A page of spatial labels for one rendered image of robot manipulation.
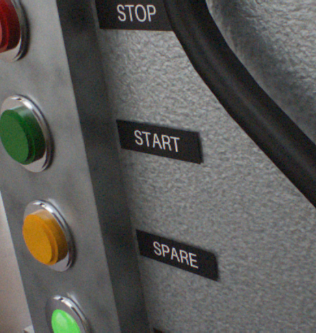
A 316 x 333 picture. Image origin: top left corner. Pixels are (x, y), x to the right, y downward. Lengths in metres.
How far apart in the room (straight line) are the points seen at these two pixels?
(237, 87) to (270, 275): 0.08
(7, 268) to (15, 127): 3.20
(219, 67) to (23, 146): 0.12
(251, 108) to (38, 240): 0.15
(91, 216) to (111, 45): 0.07
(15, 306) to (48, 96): 2.88
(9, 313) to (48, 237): 2.81
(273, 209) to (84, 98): 0.09
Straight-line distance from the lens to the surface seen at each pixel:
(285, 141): 0.23
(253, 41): 0.25
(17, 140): 0.33
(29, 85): 0.33
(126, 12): 0.29
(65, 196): 0.33
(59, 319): 0.37
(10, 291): 3.31
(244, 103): 0.24
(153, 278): 0.34
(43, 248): 0.35
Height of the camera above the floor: 1.52
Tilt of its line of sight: 20 degrees down
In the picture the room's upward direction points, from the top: 9 degrees counter-clockwise
